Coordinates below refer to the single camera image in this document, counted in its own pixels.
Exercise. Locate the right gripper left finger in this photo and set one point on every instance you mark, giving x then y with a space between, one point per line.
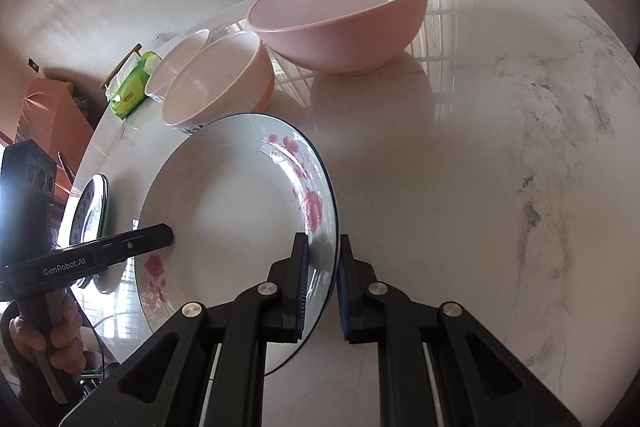
240 332

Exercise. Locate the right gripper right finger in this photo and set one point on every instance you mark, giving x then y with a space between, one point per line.
372 311

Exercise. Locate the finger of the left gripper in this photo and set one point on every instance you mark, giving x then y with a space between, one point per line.
119 247

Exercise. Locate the small blue floral plate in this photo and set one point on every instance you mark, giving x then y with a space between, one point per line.
85 217

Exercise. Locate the white plate pink flowers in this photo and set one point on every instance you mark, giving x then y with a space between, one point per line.
235 194

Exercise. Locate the white bowl dog print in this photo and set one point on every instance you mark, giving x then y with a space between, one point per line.
173 62

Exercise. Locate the white bowl rabbit print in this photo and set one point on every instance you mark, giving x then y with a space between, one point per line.
230 76

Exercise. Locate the large pink bowl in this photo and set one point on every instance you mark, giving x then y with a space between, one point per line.
342 37

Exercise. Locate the person's left hand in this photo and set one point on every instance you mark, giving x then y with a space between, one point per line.
68 354

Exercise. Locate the orange covered furniture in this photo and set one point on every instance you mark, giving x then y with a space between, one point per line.
51 117

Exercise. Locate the green tissue pack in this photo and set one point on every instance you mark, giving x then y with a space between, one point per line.
125 91

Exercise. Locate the light wooden chair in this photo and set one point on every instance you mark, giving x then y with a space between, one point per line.
134 50

